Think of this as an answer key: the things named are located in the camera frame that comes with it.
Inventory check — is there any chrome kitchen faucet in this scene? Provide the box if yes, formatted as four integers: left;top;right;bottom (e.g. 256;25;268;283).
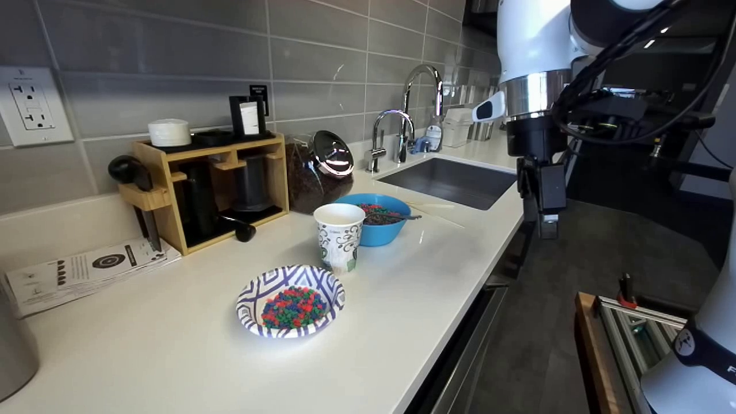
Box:
403;62;443;152

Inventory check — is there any wooden roller cart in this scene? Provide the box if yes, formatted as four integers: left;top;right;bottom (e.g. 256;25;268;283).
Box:
574;275;687;414

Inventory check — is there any white wall outlet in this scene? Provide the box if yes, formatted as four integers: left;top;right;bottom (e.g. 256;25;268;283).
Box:
0;68;73;147

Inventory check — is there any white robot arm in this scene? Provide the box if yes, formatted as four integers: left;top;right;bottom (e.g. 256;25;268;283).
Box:
472;0;733;237

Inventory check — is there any printed paper card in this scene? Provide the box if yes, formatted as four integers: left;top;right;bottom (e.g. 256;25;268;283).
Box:
5;239;182;317

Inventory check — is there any white patterned paper cup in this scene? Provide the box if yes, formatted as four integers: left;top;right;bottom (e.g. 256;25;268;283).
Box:
313;202;365;275

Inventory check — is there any small black picture frame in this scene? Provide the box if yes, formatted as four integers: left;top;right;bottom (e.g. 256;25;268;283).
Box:
230;98;264;138

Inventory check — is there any dark kitchen sink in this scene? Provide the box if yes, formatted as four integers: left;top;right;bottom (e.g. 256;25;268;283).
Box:
383;159;514;210

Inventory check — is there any blue plastic bowl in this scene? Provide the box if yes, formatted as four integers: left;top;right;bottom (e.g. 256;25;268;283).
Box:
342;193;411;246

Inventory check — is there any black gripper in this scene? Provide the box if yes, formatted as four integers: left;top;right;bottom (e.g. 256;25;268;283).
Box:
505;116;565;237

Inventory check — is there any blue patterned paper bowl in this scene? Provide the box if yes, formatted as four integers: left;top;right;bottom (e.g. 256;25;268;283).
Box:
235;264;345;338

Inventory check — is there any grey metal container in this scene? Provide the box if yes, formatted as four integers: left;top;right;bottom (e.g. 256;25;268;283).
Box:
0;287;38;404

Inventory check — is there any wooden coffee rack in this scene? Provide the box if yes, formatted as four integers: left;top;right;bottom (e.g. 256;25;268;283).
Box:
117;138;290;255

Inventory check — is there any dark glossy coffee bag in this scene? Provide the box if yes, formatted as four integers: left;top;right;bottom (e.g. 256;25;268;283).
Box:
288;132;353;214

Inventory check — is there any small chrome tap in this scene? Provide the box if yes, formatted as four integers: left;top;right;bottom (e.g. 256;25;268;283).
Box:
365;108;417;175

